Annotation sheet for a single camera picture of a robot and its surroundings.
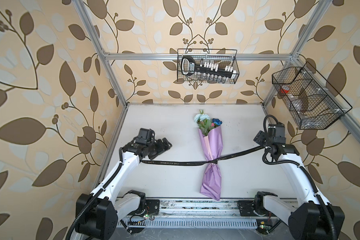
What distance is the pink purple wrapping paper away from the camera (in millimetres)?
767

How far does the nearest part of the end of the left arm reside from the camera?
578 millimetres

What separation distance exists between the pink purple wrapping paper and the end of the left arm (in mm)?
235
